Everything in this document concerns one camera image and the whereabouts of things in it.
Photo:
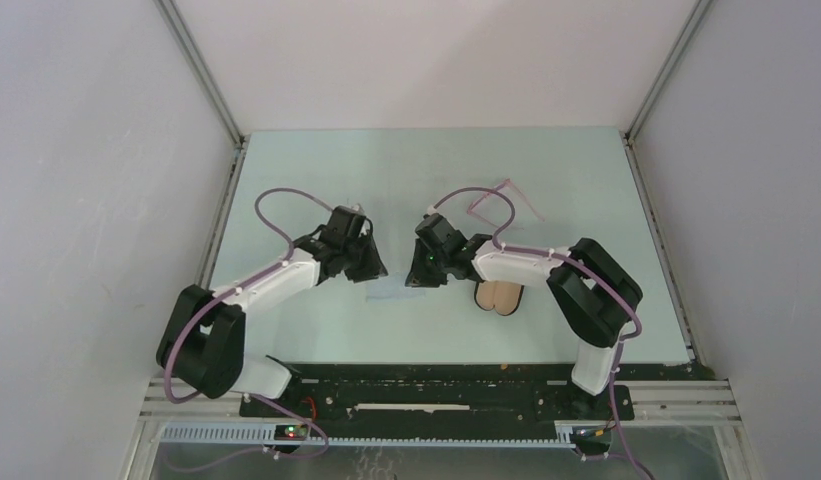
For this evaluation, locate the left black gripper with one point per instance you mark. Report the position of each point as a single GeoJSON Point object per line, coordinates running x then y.
{"type": "Point", "coordinates": [374, 268]}

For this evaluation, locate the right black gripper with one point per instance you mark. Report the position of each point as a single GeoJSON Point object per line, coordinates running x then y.
{"type": "Point", "coordinates": [418, 276]}

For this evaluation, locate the light blue cleaning cloth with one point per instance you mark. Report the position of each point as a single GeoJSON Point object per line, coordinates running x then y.
{"type": "Point", "coordinates": [389, 289]}

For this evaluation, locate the pink transparent sunglasses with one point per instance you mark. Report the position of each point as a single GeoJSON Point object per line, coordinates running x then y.
{"type": "Point", "coordinates": [505, 200]}

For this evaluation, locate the black glasses case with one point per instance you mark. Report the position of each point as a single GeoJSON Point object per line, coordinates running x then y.
{"type": "Point", "coordinates": [503, 298]}

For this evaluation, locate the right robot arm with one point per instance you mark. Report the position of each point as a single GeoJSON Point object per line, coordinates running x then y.
{"type": "Point", "coordinates": [596, 296]}

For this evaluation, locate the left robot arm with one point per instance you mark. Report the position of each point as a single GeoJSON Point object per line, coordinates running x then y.
{"type": "Point", "coordinates": [205, 341]}

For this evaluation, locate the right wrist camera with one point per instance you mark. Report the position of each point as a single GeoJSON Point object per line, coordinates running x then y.
{"type": "Point", "coordinates": [433, 212]}

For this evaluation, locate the grey cable duct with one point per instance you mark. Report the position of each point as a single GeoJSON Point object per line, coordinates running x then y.
{"type": "Point", "coordinates": [270, 435]}

